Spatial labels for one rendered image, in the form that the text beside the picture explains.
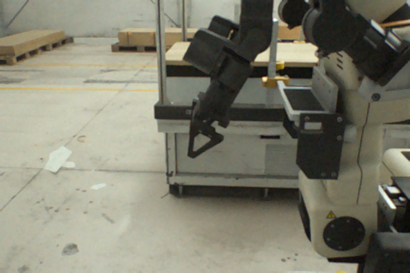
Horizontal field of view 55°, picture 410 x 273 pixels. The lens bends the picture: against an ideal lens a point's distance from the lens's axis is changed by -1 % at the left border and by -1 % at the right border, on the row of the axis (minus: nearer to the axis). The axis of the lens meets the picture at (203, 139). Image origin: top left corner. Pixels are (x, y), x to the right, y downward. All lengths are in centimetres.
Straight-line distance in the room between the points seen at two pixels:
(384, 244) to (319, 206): 16
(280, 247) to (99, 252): 95
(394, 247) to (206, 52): 62
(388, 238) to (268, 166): 156
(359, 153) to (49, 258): 168
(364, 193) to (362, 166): 7
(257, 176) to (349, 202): 155
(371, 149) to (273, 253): 125
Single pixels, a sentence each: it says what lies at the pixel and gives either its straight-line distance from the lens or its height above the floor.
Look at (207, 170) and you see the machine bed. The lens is 253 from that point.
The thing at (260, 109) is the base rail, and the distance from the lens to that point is 209.
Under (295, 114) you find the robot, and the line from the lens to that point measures 89.
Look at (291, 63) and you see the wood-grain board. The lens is 228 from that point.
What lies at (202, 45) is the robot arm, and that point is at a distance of 73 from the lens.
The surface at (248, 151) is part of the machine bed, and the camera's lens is 247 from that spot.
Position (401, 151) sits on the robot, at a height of 81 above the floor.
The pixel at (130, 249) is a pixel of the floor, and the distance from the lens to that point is 219.
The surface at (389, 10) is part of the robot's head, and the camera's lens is 92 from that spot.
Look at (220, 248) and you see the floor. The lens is 217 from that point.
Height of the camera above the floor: 131
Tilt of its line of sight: 22 degrees down
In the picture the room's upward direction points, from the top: straight up
